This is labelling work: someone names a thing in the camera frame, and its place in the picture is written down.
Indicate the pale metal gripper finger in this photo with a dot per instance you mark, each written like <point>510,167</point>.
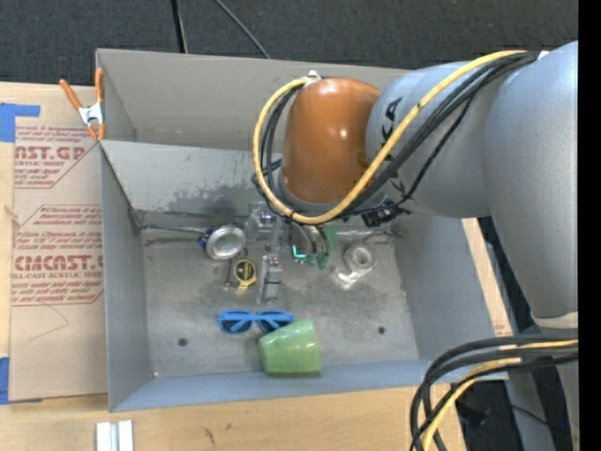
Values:
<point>271,280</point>
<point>257,223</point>

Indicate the yellow and black round tool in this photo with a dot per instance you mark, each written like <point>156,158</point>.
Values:
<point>244,271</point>

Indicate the silver round metal tin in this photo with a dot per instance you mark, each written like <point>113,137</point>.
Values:
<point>226,242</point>

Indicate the blue sunglasses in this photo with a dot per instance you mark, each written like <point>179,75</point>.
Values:
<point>235,321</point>

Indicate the green cup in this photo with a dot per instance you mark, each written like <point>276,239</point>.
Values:
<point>291,350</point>

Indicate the clear glass thing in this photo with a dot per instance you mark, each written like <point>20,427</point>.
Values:
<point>357,263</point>

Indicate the grey metal bin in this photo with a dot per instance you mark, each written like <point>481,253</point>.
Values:
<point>188,308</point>

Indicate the brown cardboard board, red print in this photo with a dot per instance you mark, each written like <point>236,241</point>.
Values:
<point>51,233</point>

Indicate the black cylinder on white bracket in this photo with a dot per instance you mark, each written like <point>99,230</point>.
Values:
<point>381,214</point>

